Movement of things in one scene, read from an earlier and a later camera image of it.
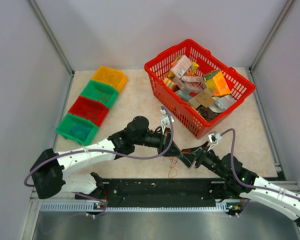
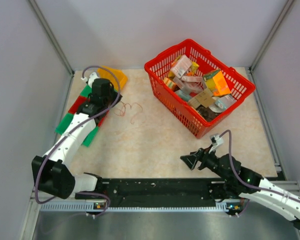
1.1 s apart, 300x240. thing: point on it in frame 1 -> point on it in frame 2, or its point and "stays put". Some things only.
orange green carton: [216, 82] stays put
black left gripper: [164, 141] -> [112, 90]
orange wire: [173, 161] -> [120, 113]
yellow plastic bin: [114, 78] stays put
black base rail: [167, 189] stays put
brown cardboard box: [205, 98] stays put
